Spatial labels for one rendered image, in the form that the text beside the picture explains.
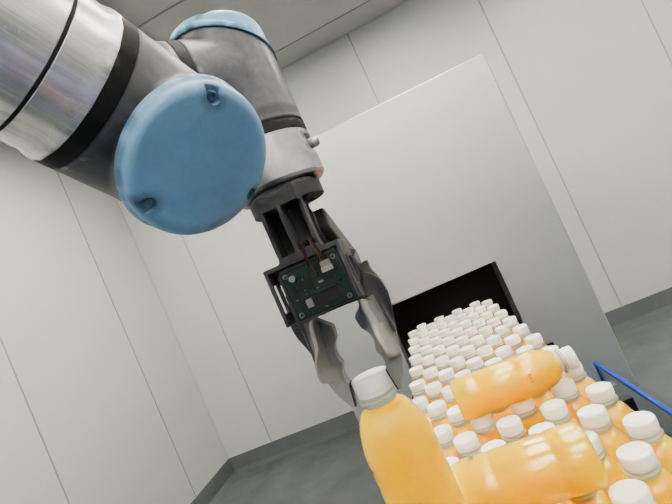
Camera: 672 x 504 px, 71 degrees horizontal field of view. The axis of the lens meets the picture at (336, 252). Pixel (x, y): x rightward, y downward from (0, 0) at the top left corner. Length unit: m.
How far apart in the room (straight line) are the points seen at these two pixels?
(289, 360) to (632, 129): 3.68
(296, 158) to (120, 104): 0.20
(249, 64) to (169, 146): 0.20
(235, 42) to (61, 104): 0.23
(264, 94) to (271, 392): 4.51
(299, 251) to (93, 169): 0.18
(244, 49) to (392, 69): 4.20
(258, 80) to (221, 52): 0.04
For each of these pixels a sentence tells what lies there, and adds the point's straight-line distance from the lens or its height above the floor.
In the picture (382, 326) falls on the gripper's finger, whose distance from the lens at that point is 0.45.
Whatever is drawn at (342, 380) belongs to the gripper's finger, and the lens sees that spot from 0.47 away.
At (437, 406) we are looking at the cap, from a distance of 1.01.
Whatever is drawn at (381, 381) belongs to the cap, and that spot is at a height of 1.33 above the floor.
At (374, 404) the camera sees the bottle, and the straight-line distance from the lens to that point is 0.47.
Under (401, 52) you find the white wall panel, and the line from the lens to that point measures 4.68.
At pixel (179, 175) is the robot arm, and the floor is 1.52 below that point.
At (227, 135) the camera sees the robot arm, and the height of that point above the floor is 1.53.
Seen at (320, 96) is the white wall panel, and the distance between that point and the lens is 4.66.
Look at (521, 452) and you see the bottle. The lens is 0.60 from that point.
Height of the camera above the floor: 1.44
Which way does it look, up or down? 2 degrees up
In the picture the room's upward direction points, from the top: 24 degrees counter-clockwise
